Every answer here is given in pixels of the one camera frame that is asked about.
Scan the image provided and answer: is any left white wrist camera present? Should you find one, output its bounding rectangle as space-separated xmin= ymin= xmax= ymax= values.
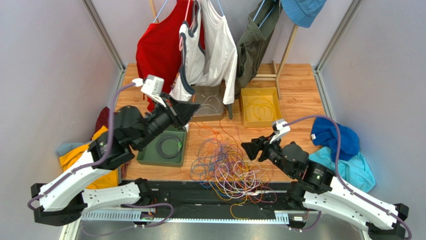
xmin=131 ymin=74 xmax=166 ymax=107

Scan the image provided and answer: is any multicolour cable pile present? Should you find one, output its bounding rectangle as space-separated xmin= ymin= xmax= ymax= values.
xmin=186 ymin=121 xmax=279 ymax=221

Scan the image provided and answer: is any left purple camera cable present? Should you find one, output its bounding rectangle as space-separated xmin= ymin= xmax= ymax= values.
xmin=27 ymin=82 xmax=176 ymax=236

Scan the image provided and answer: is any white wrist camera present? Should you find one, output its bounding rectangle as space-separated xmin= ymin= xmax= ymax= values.
xmin=131 ymin=74 xmax=166 ymax=107
xmin=268 ymin=118 xmax=291 ymax=144

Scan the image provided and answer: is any red hanging shirt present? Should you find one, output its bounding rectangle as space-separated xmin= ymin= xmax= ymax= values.
xmin=135 ymin=0 xmax=203 ymax=101

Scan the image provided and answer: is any blue bucket hat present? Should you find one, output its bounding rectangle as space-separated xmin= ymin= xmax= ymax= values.
xmin=280 ymin=0 xmax=327 ymax=28

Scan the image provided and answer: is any green plastic tray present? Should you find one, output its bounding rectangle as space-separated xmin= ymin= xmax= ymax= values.
xmin=136 ymin=126 xmax=187 ymax=168

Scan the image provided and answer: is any olive green hanging garment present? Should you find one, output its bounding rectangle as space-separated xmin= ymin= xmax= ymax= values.
xmin=234 ymin=0 xmax=282 ymax=99

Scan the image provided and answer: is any white cable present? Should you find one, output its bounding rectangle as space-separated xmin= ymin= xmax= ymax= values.
xmin=192 ymin=94 xmax=225 ymax=117

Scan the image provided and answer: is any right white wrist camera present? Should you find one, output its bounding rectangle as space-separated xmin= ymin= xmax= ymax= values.
xmin=268 ymin=118 xmax=291 ymax=144

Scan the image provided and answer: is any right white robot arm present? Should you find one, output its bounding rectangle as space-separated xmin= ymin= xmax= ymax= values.
xmin=241 ymin=136 xmax=409 ymax=240

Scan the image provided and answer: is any black coiled cable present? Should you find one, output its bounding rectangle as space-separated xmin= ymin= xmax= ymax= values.
xmin=155 ymin=133 xmax=184 ymax=159

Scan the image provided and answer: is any purple camera cable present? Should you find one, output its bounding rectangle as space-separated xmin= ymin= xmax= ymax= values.
xmin=285 ymin=114 xmax=414 ymax=240
xmin=27 ymin=82 xmax=176 ymax=236

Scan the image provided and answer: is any yellow cloth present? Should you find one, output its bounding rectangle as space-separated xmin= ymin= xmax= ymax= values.
xmin=58 ymin=126 xmax=119 ymax=190

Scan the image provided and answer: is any cyan cloth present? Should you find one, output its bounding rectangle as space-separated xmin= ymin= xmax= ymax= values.
xmin=309 ymin=146 xmax=376 ymax=193

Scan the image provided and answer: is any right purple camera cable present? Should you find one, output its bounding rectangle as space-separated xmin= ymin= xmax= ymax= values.
xmin=285 ymin=114 xmax=414 ymax=240

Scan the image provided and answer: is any wooden clothes rack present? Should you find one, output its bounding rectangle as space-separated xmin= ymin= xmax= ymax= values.
xmin=149 ymin=0 xmax=299 ymax=100

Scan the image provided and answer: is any yellow plastic tray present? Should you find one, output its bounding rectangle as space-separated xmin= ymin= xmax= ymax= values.
xmin=239 ymin=87 xmax=283 ymax=128

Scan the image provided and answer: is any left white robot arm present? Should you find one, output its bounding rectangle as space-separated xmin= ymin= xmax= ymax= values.
xmin=30 ymin=93 xmax=200 ymax=227

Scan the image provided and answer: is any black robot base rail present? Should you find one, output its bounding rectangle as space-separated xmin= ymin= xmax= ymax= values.
xmin=81 ymin=181 xmax=316 ymax=229

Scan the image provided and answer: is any dark blue towel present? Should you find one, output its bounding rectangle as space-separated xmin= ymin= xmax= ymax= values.
xmin=311 ymin=117 xmax=360 ymax=162

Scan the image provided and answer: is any grey blue cloth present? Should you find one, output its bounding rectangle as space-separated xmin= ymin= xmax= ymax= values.
xmin=56 ymin=142 xmax=87 ymax=157

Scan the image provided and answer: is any yellow cable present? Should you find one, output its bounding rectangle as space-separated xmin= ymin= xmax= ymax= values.
xmin=244 ymin=90 xmax=278 ymax=123

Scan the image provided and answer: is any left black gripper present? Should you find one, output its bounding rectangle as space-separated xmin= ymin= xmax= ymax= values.
xmin=136 ymin=91 xmax=203 ymax=151

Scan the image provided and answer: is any white hanging tank top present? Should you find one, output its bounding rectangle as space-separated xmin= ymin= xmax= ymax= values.
xmin=169 ymin=0 xmax=238 ymax=105

